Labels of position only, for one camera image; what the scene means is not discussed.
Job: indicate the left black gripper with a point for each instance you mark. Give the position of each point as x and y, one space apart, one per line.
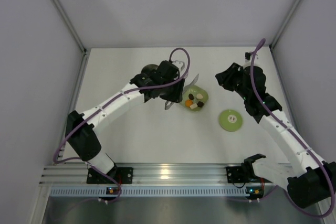
178 91

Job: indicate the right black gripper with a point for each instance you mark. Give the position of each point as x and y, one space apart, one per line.
227 77

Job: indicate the silver metal tongs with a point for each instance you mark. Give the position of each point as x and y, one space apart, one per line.
193 81

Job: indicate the black oval food piece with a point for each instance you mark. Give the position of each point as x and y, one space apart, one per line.
191 96

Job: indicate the orange round food piece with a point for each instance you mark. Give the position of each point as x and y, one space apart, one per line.
188 103

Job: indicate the white oval food piece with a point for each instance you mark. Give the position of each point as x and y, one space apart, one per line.
200 95

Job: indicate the dark brown food cube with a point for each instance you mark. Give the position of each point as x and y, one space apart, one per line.
200 104

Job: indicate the beige food cube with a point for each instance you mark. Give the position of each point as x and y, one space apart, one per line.
193 106

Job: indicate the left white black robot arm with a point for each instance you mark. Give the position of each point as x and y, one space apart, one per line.
83 129

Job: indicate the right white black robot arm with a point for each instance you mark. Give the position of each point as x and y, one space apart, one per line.
309 179

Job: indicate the round metal tin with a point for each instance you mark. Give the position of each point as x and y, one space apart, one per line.
148 69

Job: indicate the green square bowl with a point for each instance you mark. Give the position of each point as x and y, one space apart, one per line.
195 90

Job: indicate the green round lid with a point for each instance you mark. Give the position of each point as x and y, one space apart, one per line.
230 120

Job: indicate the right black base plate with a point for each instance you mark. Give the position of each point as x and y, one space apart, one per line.
241 174

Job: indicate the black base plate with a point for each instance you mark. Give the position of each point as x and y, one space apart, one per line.
122 175
241 174

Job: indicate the aluminium mounting rail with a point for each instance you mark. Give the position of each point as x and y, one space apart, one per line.
143 174

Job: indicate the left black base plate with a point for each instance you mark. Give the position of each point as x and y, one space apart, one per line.
122 175

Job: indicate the grey slotted cable duct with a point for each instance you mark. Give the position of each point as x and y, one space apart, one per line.
154 191

